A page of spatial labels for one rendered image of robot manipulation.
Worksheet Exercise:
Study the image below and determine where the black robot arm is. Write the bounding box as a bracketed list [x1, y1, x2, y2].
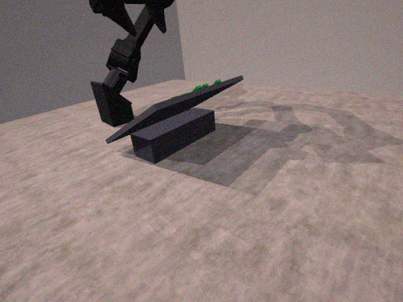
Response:
[103, 5, 154, 94]

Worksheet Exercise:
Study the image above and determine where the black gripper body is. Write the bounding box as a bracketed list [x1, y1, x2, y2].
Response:
[89, 0, 170, 13]

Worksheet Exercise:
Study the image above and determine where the grey switch panel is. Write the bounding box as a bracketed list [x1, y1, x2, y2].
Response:
[106, 76, 244, 164]

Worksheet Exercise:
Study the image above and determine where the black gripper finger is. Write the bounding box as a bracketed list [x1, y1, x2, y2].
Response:
[102, 0, 137, 37]
[148, 0, 168, 33]

